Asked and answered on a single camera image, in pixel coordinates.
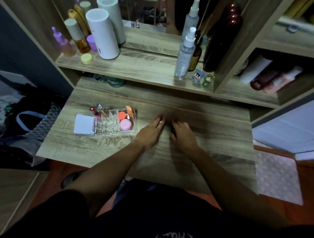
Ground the teal round jar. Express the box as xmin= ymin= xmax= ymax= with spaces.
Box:
xmin=105 ymin=76 xmax=126 ymax=88

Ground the person's right hand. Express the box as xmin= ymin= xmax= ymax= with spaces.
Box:
xmin=170 ymin=120 xmax=201 ymax=155

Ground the pink lying bottle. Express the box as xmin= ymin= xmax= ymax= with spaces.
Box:
xmin=263 ymin=65 xmax=304 ymax=94

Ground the white cylinder container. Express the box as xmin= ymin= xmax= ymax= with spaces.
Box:
xmin=85 ymin=8 xmax=120 ymax=60

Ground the person's left forearm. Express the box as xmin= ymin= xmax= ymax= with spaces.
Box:
xmin=66 ymin=141 xmax=148 ymax=217

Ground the person's black shirt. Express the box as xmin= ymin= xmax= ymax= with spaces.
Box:
xmin=0 ymin=178 xmax=314 ymax=238

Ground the wooden vanity shelf unit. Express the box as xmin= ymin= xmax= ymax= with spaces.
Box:
xmin=0 ymin=0 xmax=314 ymax=195

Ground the green cartoon figurine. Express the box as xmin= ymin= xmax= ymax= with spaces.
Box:
xmin=202 ymin=74 xmax=215 ymax=88

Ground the dark grey slipper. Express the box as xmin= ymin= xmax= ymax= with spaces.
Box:
xmin=61 ymin=170 xmax=85 ymax=189

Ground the amber reed diffuser bottle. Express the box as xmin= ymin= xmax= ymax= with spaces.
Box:
xmin=188 ymin=30 xmax=203 ymax=72

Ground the gold slim bottle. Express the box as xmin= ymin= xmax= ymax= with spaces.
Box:
xmin=68 ymin=9 xmax=90 ymax=38

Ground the dark red tall bottle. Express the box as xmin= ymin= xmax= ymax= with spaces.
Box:
xmin=203 ymin=3 xmax=243 ymax=73

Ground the clear acrylic cosmetic organizer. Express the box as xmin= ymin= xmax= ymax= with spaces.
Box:
xmin=75 ymin=107 xmax=138 ymax=137

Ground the black bag with blue handle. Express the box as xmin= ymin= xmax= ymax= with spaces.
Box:
xmin=0 ymin=83 xmax=67 ymax=170

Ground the red lipstick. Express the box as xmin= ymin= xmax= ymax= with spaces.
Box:
xmin=89 ymin=106 xmax=101 ymax=119

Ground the purple jar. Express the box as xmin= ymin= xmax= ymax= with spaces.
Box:
xmin=86 ymin=34 xmax=99 ymax=52

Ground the blue cartoon figurine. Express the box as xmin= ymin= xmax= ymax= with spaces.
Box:
xmin=192 ymin=69 xmax=205 ymax=83

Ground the dark red lying bottle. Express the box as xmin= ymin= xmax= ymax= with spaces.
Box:
xmin=250 ymin=70 xmax=280 ymax=91

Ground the white slatted appliance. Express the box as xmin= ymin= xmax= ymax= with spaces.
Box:
xmin=252 ymin=100 xmax=314 ymax=154

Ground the grey case with clasp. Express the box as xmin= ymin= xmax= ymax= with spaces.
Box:
xmin=276 ymin=16 xmax=314 ymax=35

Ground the white tube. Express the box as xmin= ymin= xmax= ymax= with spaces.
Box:
xmin=240 ymin=57 xmax=273 ymax=84

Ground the amber bottle with beige cap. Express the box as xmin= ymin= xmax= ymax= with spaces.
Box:
xmin=64 ymin=18 xmax=91 ymax=54

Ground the pink round makeup sponge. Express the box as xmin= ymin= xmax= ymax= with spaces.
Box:
xmin=119 ymin=119 xmax=134 ymax=131

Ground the person's left hand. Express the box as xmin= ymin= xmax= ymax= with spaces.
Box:
xmin=134 ymin=115 xmax=166 ymax=151

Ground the white square compact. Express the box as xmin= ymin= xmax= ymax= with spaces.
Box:
xmin=74 ymin=114 xmax=96 ymax=135

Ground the mirror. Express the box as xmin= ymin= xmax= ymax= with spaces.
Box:
xmin=53 ymin=0 xmax=216 ymax=62

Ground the clear spray bottle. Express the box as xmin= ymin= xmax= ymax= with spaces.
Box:
xmin=174 ymin=27 xmax=197 ymax=78

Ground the person's right forearm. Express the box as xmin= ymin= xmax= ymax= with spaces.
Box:
xmin=187 ymin=147 xmax=290 ymax=229

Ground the silver capped lipstick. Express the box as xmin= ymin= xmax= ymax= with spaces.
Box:
xmin=96 ymin=103 xmax=110 ymax=119

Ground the patterned pale rug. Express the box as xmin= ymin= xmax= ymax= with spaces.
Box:
xmin=255 ymin=149 xmax=304 ymax=206

